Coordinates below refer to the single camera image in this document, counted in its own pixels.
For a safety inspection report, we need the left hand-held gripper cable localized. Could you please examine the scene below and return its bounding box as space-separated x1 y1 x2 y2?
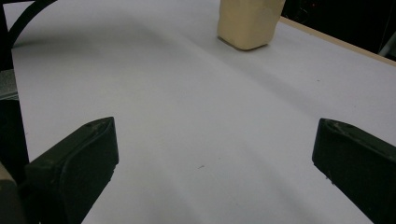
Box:
7 0 59 48

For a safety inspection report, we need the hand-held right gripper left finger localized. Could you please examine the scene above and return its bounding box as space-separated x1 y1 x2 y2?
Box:
18 116 120 224

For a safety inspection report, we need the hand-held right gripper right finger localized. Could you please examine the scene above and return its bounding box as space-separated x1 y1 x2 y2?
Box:
311 118 396 224

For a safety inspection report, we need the beige square cup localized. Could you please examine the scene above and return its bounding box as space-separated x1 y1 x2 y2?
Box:
217 0 286 51

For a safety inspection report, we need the white board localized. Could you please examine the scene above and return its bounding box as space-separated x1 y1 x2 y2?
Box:
3 0 396 224

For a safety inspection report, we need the light wooden table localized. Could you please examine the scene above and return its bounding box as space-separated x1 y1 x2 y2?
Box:
278 16 396 68

